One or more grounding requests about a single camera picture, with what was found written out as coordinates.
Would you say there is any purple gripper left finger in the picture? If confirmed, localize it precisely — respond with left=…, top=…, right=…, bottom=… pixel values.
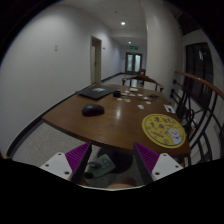
left=41, top=142, right=92, bottom=184

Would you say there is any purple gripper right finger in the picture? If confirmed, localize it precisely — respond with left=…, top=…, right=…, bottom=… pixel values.
left=133, top=143, right=182, bottom=185

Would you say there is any black computer mouse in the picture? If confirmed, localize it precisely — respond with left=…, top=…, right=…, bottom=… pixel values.
left=82, top=104, right=105, bottom=117

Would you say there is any white card on table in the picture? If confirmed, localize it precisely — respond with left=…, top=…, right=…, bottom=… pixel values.
left=164, top=104, right=175, bottom=113

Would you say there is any black closed laptop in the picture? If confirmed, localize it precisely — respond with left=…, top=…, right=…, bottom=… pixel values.
left=78, top=85, right=116, bottom=100

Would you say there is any black metal stair railing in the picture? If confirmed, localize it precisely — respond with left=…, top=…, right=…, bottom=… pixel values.
left=170, top=70, right=224, bottom=167

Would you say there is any small black box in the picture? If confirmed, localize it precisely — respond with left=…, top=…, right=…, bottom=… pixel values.
left=113, top=91, right=121, bottom=98

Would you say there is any wooden armchair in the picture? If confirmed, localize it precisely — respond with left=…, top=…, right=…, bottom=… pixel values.
left=122, top=69, right=164, bottom=92

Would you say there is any double glass door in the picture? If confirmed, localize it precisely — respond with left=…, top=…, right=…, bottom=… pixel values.
left=125, top=53, right=142, bottom=74

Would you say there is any green exit sign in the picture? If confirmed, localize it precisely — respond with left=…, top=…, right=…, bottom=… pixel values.
left=130, top=46, right=138, bottom=50

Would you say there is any wooden side door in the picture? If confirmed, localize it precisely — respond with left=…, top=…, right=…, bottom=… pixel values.
left=90, top=36, right=102, bottom=83

